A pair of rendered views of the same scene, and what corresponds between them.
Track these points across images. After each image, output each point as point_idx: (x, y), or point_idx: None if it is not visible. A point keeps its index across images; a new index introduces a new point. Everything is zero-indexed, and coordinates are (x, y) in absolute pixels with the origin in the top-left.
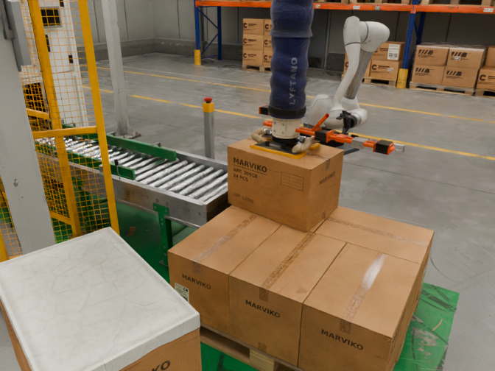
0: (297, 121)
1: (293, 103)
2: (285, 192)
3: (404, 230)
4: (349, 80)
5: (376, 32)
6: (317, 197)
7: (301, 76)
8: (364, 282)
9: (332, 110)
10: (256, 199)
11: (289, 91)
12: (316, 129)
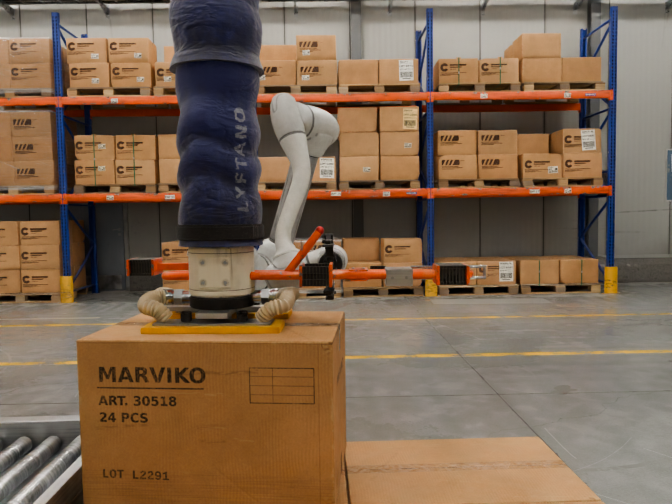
0: (252, 256)
1: (245, 209)
2: (265, 421)
3: (497, 449)
4: (301, 197)
5: (324, 121)
6: (337, 417)
7: (253, 152)
8: None
9: (281, 252)
10: (178, 465)
11: (235, 183)
12: (301, 264)
